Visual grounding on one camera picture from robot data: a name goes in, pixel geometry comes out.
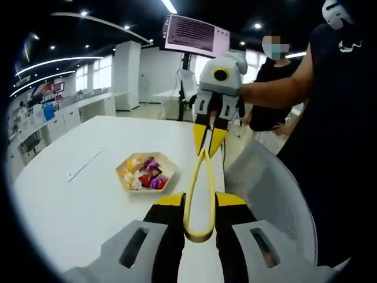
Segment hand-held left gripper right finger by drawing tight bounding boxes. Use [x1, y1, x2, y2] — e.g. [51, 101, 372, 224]
[214, 191, 338, 283]

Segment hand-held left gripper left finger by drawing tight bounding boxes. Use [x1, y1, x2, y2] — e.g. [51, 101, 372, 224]
[63, 191, 187, 283]

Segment cream plastic food tongs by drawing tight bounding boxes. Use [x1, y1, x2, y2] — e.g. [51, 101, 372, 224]
[183, 147, 218, 243]

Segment cream hexagonal container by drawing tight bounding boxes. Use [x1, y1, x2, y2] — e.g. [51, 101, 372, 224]
[115, 152, 180, 192]

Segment pile of mixed food snacks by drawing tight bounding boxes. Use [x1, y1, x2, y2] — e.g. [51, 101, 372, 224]
[122, 156, 170, 190]

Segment black monitor stand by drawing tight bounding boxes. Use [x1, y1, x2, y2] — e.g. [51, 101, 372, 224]
[176, 52, 194, 122]

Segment large monitor screen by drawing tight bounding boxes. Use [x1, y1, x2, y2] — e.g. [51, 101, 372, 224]
[163, 13, 230, 59]

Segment white office desk row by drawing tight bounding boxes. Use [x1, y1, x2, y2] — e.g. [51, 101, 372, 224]
[8, 91, 131, 154]

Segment white worn device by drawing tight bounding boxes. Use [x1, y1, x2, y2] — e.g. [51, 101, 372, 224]
[322, 0, 355, 31]

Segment operator in black shirt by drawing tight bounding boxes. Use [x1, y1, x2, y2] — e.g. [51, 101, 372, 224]
[276, 23, 377, 266]

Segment blue box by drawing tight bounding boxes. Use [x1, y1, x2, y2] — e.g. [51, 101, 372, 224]
[43, 104, 57, 122]

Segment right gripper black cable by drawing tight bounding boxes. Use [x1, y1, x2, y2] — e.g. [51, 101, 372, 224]
[221, 140, 228, 173]

